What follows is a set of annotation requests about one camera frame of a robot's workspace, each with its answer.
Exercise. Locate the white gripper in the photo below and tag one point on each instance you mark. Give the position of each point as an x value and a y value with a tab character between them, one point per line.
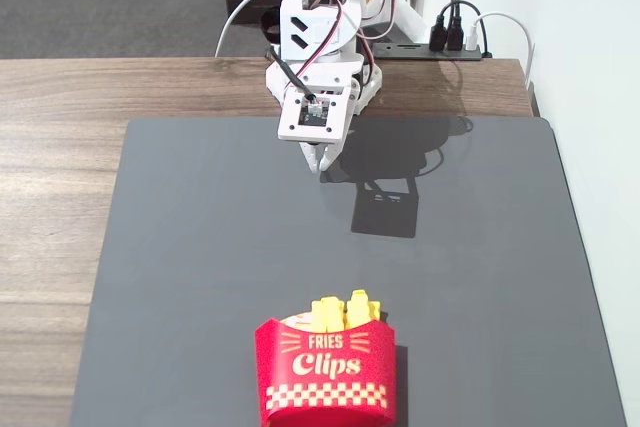
317	156

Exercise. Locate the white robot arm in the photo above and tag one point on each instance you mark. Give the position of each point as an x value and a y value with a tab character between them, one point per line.
300	52

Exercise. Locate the grey rectangular mat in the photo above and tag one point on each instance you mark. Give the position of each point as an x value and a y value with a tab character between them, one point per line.
225	247

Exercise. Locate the black USB hub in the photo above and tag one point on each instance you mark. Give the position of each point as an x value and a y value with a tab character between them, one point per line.
405	51

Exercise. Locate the red fries clips box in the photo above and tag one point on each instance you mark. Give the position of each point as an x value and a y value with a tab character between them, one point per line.
325	372

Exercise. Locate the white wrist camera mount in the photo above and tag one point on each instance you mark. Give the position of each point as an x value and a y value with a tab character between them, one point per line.
292	122

